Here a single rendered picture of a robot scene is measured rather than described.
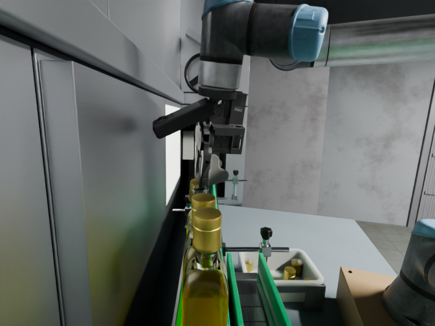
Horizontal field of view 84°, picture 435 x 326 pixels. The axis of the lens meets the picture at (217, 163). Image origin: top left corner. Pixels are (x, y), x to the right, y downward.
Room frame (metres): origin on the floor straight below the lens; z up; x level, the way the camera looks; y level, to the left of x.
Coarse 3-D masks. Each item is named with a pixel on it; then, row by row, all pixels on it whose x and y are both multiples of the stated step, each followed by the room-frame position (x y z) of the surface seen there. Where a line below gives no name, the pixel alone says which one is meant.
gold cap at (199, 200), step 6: (192, 198) 0.32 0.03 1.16; (198, 198) 0.32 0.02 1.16; (204, 198) 0.32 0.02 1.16; (210, 198) 0.32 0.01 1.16; (192, 204) 0.32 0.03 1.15; (198, 204) 0.31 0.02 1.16; (204, 204) 0.31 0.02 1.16; (210, 204) 0.31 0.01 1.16; (192, 210) 0.32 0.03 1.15; (192, 216) 0.32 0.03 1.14; (192, 222) 0.32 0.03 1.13
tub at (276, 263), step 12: (240, 252) 0.72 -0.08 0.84; (252, 252) 0.74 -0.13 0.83; (276, 252) 0.74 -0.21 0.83; (288, 252) 0.74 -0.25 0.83; (300, 252) 0.74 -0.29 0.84; (276, 264) 0.74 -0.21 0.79; (288, 264) 0.74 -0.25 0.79; (312, 264) 0.67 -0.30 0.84; (276, 276) 0.70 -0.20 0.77; (300, 276) 0.71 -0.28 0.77; (312, 276) 0.64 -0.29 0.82
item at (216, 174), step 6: (216, 156) 0.46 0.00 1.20; (210, 162) 0.46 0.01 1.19; (216, 162) 0.46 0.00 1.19; (210, 168) 0.46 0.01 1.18; (216, 168) 0.46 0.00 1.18; (210, 174) 0.46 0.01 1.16; (216, 174) 0.46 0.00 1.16; (222, 174) 0.46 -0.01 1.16; (228, 174) 0.47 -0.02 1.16; (198, 180) 0.47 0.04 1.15; (204, 180) 0.45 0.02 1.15; (210, 180) 0.46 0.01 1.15; (216, 180) 0.46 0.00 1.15; (222, 180) 0.47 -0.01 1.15
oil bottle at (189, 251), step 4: (188, 240) 0.34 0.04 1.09; (188, 244) 0.32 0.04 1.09; (188, 248) 0.32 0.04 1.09; (192, 248) 0.31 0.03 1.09; (220, 248) 0.33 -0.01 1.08; (184, 252) 0.32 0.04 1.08; (188, 252) 0.31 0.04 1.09; (192, 252) 0.31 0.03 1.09; (220, 252) 0.32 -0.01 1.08; (184, 256) 0.31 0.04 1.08; (188, 256) 0.31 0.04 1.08; (192, 256) 0.31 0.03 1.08; (220, 256) 0.31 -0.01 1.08; (184, 260) 0.31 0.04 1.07; (188, 260) 0.30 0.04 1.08; (184, 264) 0.31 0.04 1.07; (184, 268) 0.30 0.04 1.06
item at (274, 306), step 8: (264, 264) 0.47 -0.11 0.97; (264, 272) 0.45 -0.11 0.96; (264, 280) 0.45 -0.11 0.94; (272, 280) 0.42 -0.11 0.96; (264, 288) 0.46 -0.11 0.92; (272, 288) 0.40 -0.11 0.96; (264, 296) 0.44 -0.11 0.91; (272, 296) 0.39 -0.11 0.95; (264, 304) 0.44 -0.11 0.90; (272, 304) 0.39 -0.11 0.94; (280, 304) 0.36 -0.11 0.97; (272, 312) 0.39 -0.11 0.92; (280, 312) 0.34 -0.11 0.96; (272, 320) 0.38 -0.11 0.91; (280, 320) 0.34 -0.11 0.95; (288, 320) 0.33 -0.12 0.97
